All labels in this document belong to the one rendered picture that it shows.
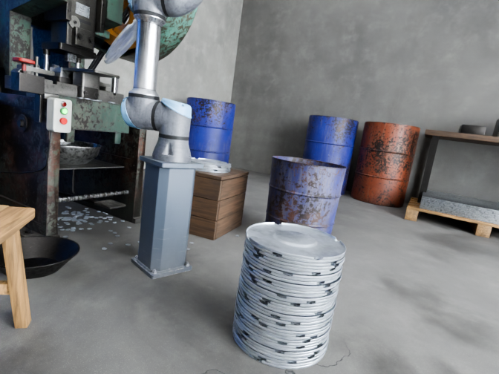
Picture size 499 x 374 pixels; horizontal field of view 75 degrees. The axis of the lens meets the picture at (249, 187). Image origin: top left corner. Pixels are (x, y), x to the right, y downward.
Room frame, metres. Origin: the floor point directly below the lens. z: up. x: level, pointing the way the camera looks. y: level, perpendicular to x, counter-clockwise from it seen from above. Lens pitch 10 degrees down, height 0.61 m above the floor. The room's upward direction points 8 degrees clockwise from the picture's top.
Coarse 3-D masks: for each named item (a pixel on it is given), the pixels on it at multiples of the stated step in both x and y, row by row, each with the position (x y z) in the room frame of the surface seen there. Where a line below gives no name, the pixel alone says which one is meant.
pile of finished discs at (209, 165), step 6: (198, 162) 1.86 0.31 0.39; (204, 162) 1.86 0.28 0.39; (210, 162) 1.90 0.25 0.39; (216, 162) 1.99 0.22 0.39; (222, 162) 2.03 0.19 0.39; (198, 168) 1.77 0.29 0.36; (204, 168) 1.77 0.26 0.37; (210, 168) 1.78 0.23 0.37; (216, 168) 1.79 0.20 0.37; (222, 168) 1.81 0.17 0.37; (228, 168) 1.87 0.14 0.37
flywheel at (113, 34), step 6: (126, 0) 2.07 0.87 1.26; (126, 6) 2.07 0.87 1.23; (132, 18) 2.04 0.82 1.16; (126, 24) 2.06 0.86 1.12; (108, 30) 2.09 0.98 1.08; (114, 30) 2.11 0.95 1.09; (120, 30) 2.09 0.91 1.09; (114, 36) 2.06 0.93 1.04; (108, 42) 2.08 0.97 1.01; (132, 48) 1.98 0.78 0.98
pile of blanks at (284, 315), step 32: (256, 256) 0.83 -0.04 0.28; (288, 256) 0.79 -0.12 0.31; (256, 288) 0.81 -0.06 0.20; (288, 288) 0.77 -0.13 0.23; (320, 288) 0.78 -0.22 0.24; (256, 320) 0.81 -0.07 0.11; (288, 320) 0.77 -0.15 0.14; (320, 320) 0.81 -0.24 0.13; (256, 352) 0.79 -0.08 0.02; (288, 352) 0.77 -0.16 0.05; (320, 352) 0.81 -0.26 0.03
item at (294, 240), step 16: (256, 224) 1.00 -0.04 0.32; (272, 224) 1.04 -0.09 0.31; (288, 224) 1.06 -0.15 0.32; (256, 240) 0.85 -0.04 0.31; (272, 240) 0.87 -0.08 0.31; (288, 240) 0.87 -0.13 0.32; (304, 240) 0.89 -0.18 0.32; (320, 240) 0.93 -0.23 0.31; (336, 240) 0.96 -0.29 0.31; (304, 256) 0.77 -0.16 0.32; (320, 256) 0.80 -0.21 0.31; (336, 256) 0.81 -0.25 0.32
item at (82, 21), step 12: (72, 0) 1.63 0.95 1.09; (84, 0) 1.69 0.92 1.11; (96, 0) 1.74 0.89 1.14; (72, 12) 1.64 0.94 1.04; (84, 12) 1.69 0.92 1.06; (60, 24) 1.64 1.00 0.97; (72, 24) 1.63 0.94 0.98; (84, 24) 1.69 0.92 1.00; (60, 36) 1.64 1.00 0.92; (72, 36) 1.63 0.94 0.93; (84, 36) 1.66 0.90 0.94; (84, 48) 1.70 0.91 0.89
